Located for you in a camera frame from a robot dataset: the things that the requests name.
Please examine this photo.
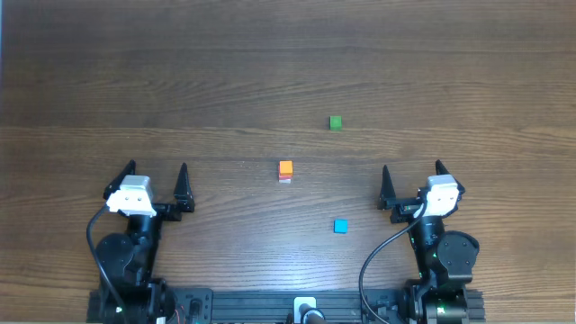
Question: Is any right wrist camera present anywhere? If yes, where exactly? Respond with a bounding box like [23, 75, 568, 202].
[419, 174, 461, 219]

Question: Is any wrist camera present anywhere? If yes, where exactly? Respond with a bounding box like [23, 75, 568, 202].
[419, 174, 461, 219]
[105, 174, 158, 219]

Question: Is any black cable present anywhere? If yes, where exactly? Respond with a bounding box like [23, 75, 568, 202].
[357, 202, 428, 324]
[85, 205, 130, 324]

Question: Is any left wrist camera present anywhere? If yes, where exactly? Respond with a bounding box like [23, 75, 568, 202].
[105, 174, 158, 219]

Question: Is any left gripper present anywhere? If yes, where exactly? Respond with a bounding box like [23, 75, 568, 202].
[102, 158, 196, 222]

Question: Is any mounting rail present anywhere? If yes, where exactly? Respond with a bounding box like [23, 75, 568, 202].
[85, 287, 487, 324]

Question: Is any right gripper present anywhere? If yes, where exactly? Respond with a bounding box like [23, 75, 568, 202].
[376, 158, 466, 225]

